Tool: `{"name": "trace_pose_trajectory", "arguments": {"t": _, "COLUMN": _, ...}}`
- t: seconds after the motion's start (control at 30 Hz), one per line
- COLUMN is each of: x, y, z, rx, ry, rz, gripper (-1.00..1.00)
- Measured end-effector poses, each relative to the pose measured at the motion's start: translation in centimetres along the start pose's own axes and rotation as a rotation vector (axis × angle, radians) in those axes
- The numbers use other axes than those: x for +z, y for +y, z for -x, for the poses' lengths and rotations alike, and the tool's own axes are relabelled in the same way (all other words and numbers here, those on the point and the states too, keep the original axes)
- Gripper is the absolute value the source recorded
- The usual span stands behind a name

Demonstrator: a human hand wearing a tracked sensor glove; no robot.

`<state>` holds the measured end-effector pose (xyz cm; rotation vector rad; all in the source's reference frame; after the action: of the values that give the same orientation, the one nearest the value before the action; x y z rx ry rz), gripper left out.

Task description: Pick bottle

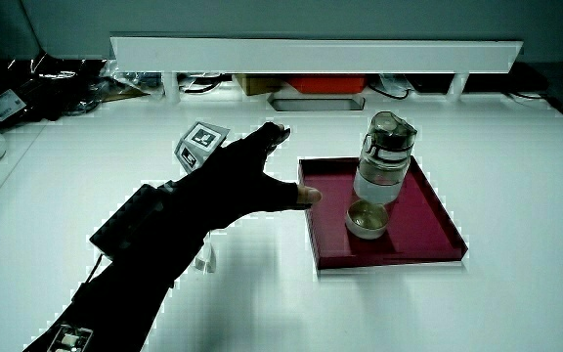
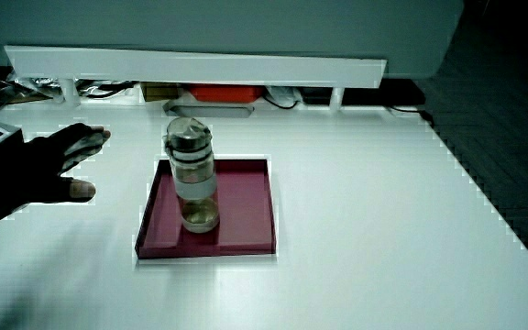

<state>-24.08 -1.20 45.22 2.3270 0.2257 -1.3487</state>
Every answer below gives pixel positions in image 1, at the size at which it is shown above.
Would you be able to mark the person's left forearm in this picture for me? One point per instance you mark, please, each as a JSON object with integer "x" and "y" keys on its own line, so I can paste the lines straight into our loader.
{"x": 135, "y": 274}

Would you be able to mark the white desk shelf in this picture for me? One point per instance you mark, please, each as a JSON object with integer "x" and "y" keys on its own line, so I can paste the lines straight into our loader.
{"x": 311, "y": 56}

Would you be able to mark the person's left hand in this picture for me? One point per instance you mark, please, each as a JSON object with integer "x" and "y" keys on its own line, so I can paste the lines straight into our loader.
{"x": 232, "y": 181}

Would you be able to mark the small white cup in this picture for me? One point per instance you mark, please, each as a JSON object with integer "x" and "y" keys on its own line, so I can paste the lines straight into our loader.
{"x": 367, "y": 220}

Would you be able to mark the brown cardboard box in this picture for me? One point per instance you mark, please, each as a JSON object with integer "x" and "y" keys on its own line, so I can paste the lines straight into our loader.
{"x": 259, "y": 84}

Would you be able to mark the dark red tray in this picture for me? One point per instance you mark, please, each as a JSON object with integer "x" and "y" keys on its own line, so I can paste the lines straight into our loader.
{"x": 423, "y": 230}

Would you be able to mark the flat grey tray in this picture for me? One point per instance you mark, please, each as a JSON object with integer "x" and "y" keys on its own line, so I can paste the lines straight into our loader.
{"x": 316, "y": 103}

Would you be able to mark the clear bottle with grey lid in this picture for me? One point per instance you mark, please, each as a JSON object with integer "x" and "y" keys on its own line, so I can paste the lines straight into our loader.
{"x": 381, "y": 166}

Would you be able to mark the small circuit board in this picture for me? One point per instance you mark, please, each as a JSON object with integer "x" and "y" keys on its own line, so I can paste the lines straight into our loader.
{"x": 69, "y": 338}

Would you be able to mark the orange box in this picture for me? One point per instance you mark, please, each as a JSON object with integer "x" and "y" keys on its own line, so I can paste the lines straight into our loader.
{"x": 328, "y": 83}

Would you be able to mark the black plastic bags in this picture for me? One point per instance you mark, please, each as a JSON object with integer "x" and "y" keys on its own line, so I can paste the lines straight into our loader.
{"x": 42, "y": 93}

